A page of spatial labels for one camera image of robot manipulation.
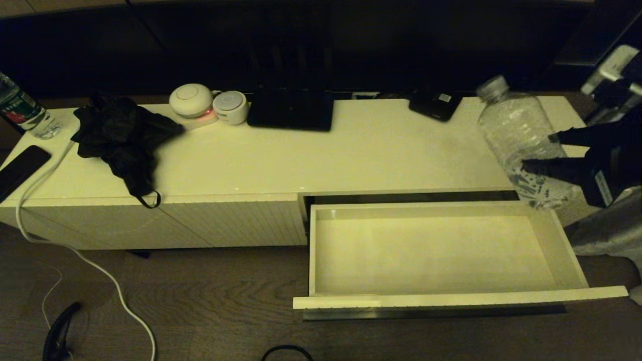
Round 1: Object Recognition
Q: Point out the large black television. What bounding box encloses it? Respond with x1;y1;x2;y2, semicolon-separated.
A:
0;2;595;101

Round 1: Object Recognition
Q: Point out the black coiled cable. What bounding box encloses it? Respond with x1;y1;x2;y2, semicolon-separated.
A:
43;301;83;361

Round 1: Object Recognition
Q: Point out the thin white cable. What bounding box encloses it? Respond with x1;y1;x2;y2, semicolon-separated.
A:
42;261;65;331

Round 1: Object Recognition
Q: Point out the black router box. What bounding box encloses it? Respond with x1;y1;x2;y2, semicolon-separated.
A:
247;86;335;133

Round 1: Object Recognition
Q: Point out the clear plastic water bottle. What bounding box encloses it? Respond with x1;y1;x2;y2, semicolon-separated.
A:
475;75;585;210

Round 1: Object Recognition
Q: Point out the thick white power cable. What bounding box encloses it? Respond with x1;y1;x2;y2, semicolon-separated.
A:
15;139;157;361

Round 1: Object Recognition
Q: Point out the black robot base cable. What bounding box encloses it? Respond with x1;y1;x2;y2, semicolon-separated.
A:
261;344;314;361

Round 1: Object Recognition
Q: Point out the green labelled water bottle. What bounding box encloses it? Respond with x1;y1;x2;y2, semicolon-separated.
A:
0;71;63;140

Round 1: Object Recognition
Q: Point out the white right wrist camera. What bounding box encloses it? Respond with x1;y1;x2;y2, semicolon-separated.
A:
581;44;642;98

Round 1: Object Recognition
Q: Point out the dark angular panel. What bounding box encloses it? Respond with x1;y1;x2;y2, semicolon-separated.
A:
554;0;642;68

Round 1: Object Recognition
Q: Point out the small black labelled box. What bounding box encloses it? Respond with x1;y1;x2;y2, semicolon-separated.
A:
408;91;463;122

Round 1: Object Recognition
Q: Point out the grey curtain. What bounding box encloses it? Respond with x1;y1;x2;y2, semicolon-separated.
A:
572;188;642;281

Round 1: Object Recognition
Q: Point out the white low cabinet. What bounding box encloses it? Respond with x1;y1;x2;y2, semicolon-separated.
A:
0;96;602;251

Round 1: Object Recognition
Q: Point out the white dome shaped device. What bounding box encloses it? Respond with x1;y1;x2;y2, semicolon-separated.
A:
170;84;215;119

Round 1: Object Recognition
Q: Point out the black crumpled cloth bag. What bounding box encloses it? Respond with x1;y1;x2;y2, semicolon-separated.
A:
73;95;185;209

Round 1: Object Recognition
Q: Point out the white fluted drawer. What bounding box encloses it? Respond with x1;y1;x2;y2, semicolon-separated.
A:
293;193;628;310

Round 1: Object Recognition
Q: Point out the white flat charging base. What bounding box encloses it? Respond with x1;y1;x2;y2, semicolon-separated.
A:
173;109;220;132

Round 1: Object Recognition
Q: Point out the white cylindrical speaker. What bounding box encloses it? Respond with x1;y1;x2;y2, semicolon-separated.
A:
213;91;249;125

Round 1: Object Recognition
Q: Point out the black smartphone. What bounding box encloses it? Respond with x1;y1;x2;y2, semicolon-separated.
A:
0;145;52;204

